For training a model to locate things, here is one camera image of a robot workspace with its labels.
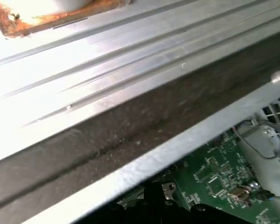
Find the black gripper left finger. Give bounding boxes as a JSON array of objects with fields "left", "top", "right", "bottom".
[{"left": 81, "top": 182, "right": 154, "bottom": 224}]

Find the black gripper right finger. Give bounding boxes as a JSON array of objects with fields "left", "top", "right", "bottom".
[{"left": 154, "top": 182, "right": 245, "bottom": 224}]

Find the green motherboard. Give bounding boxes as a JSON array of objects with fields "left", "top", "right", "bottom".
[{"left": 116, "top": 130, "right": 280, "bottom": 224}]

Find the black and silver PC case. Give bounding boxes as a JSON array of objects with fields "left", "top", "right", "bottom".
[{"left": 0, "top": 28, "right": 280, "bottom": 224}]

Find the pale grey plastic shroud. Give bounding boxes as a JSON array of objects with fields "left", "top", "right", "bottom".
[{"left": 238, "top": 123, "right": 280, "bottom": 197}]

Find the silver metal drive cage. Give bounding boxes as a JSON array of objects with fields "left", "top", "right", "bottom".
[{"left": 261, "top": 92, "right": 280, "bottom": 152}]

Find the thin grey wire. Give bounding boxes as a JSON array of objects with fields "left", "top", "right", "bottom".
[{"left": 233, "top": 119, "right": 280, "bottom": 162}]

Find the square brown base plate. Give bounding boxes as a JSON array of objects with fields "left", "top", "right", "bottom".
[{"left": 0, "top": 0, "right": 133, "bottom": 40}]

